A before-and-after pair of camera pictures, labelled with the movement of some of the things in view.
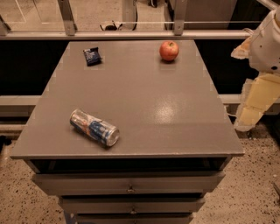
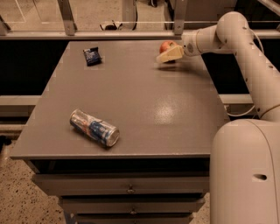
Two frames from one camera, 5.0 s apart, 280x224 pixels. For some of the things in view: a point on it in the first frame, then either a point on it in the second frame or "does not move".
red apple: x=169 y=51 does not move
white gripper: x=266 y=49 -> x=190 y=46
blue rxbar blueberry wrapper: x=92 y=56 does not move
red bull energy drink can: x=94 y=127 does not move
